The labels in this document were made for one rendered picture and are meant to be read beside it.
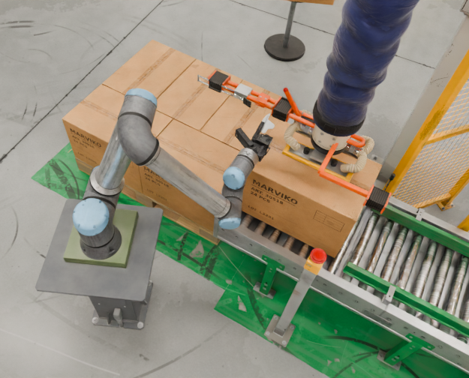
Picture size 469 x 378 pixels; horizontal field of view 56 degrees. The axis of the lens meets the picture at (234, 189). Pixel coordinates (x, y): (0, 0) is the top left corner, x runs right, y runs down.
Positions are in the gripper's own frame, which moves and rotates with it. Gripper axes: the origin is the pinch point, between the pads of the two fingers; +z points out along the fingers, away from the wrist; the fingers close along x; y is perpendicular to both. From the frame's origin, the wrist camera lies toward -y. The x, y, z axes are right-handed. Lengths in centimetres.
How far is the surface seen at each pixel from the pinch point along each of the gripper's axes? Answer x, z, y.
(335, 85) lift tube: 31.7, 4.2, 22.9
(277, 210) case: -51, -6, 18
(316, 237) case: -57, -6, 43
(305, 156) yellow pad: -10.5, 1.8, 21.7
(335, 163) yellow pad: -7.8, 3.2, 35.2
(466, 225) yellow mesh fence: -63, 51, 115
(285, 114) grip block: 2.2, 8.6, 5.4
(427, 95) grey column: -32, 107, 64
